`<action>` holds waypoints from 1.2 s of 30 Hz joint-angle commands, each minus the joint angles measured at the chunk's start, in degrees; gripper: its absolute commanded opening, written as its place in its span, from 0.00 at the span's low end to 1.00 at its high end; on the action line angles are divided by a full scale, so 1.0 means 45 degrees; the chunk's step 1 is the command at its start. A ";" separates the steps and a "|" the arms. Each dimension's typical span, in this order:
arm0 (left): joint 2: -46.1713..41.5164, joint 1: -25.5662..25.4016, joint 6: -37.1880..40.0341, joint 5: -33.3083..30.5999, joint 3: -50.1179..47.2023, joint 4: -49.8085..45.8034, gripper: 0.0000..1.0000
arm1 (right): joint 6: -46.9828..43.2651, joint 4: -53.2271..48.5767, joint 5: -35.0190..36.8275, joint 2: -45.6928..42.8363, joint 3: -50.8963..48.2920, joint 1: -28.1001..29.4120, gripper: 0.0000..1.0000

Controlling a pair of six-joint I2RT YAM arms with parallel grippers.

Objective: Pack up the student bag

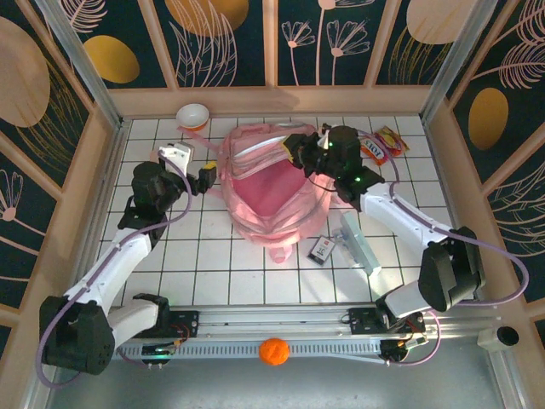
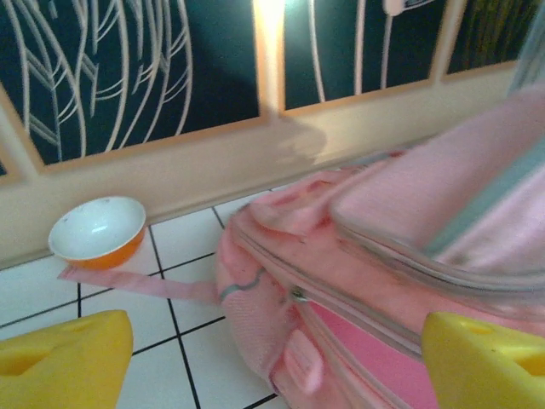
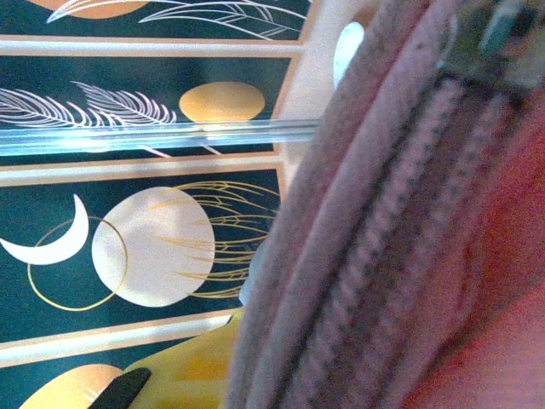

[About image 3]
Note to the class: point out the aluminium corner post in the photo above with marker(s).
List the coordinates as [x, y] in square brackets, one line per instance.
[127, 136]

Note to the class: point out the white bowl orange rim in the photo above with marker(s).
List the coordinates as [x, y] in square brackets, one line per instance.
[347, 51]

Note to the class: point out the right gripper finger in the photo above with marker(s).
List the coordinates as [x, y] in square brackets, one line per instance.
[191, 375]

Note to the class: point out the pink student backpack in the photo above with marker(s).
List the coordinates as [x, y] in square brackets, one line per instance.
[404, 213]

